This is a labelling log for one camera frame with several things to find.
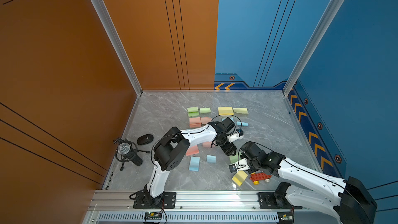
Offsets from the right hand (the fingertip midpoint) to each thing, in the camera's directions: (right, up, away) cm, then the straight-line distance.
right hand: (242, 155), depth 84 cm
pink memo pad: (-28, +1, +5) cm, 28 cm away
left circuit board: (-45, -24, -13) cm, 52 cm away
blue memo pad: (-26, -5, +2) cm, 27 cm away
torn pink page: (-19, +8, -7) cm, 22 cm away
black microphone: (-55, +7, -16) cm, 58 cm away
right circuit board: (+17, -25, -13) cm, 33 cm away
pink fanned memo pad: (-27, +16, +19) cm, 37 cm away
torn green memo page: (-20, +24, +25) cm, 40 cm away
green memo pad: (-29, +23, +23) cm, 43 cm away
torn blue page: (-17, -3, +3) cm, 18 cm away
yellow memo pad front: (-3, -10, -5) cm, 11 cm away
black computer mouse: (-56, +7, +9) cm, 58 cm away
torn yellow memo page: (+6, +24, +25) cm, 35 cm away
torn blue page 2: (+5, +15, +18) cm, 24 cm away
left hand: (-5, +3, +4) cm, 7 cm away
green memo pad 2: (-3, -3, +3) cm, 5 cm away
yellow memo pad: (-6, +24, +25) cm, 35 cm away
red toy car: (+6, -10, -5) cm, 12 cm away
